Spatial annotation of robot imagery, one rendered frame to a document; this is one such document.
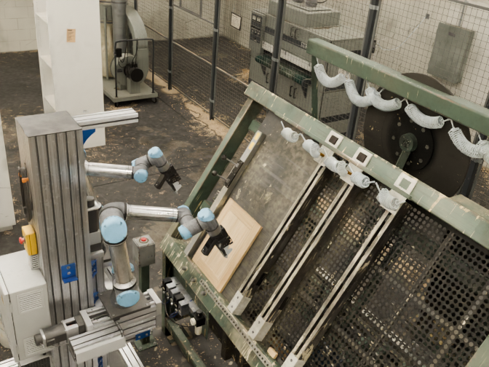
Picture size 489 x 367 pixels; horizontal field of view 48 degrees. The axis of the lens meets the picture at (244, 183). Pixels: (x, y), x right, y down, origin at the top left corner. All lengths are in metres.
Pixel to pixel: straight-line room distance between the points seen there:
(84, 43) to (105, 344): 4.39
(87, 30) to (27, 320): 4.27
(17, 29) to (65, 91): 4.43
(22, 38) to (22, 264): 8.36
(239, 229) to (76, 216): 1.05
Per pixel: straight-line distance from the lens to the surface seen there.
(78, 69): 6.86
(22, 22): 11.19
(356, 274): 2.80
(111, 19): 8.94
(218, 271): 3.50
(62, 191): 2.83
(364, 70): 3.50
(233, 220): 3.51
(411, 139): 3.32
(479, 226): 2.53
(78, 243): 3.02
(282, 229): 3.14
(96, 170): 3.22
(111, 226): 2.65
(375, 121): 3.56
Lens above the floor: 3.11
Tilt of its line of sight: 29 degrees down
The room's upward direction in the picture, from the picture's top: 5 degrees clockwise
